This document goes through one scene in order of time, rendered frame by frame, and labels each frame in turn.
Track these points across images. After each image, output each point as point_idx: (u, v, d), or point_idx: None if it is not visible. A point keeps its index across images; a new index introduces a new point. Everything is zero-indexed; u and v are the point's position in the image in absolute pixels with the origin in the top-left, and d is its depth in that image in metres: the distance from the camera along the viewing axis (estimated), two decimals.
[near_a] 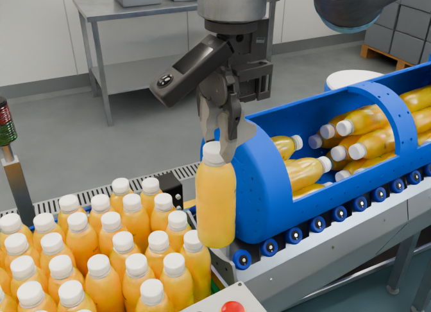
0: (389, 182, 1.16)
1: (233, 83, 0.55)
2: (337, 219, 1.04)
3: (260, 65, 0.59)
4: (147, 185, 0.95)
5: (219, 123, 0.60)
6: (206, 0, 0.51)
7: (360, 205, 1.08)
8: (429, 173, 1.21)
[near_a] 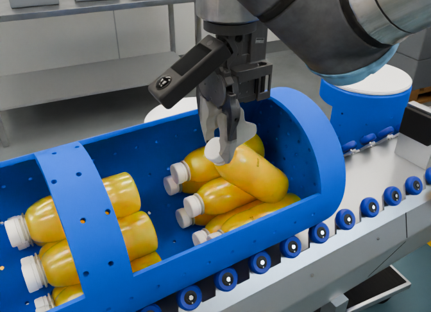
0: (136, 311, 0.67)
1: (232, 84, 0.55)
2: None
3: (259, 65, 0.59)
4: None
5: (219, 124, 0.60)
6: (204, 1, 0.51)
7: None
8: (220, 287, 0.73)
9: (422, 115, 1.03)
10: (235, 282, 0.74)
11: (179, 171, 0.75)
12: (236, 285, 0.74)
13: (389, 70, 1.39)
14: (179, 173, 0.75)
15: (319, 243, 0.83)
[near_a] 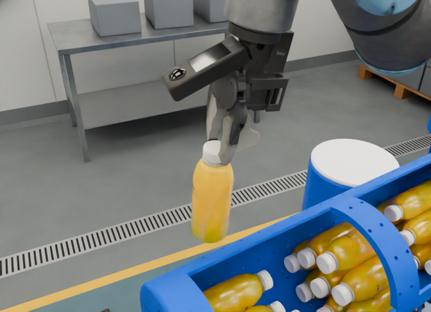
0: None
1: (244, 90, 0.55)
2: None
3: (276, 76, 0.58)
4: None
5: (224, 126, 0.60)
6: (233, 3, 0.50)
7: None
8: (430, 299, 0.97)
9: None
10: None
11: (397, 212, 1.00)
12: None
13: None
14: (397, 214, 1.00)
15: None
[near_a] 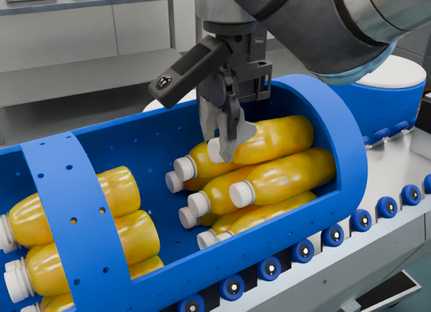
0: None
1: (232, 83, 0.55)
2: None
3: (259, 65, 0.59)
4: None
5: (219, 124, 0.60)
6: (203, 1, 0.51)
7: None
8: (222, 294, 0.65)
9: None
10: (240, 294, 0.66)
11: (184, 166, 0.68)
12: (240, 297, 0.66)
13: (401, 62, 1.31)
14: (184, 168, 0.68)
15: (331, 246, 0.76)
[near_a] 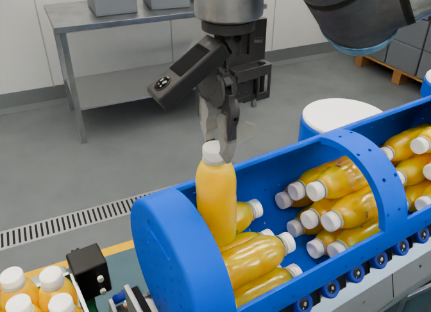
0: None
1: (231, 84, 0.55)
2: (297, 306, 0.81)
3: (258, 65, 0.59)
4: (45, 278, 0.72)
5: (219, 124, 0.60)
6: (202, 1, 0.51)
7: (330, 289, 0.85)
8: (417, 235, 0.98)
9: None
10: (426, 241, 0.99)
11: (388, 153, 1.01)
12: (425, 242, 0.99)
13: None
14: (388, 154, 1.01)
15: None
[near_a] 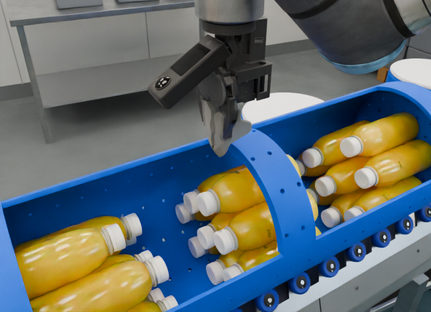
0: None
1: (231, 83, 0.55)
2: None
3: (258, 65, 0.59)
4: None
5: (215, 121, 0.61)
6: (202, 1, 0.51)
7: None
8: (351, 257, 0.82)
9: None
10: (364, 255, 0.83)
11: (315, 155, 0.85)
12: (363, 258, 0.83)
13: None
14: (315, 157, 0.85)
15: (426, 221, 0.93)
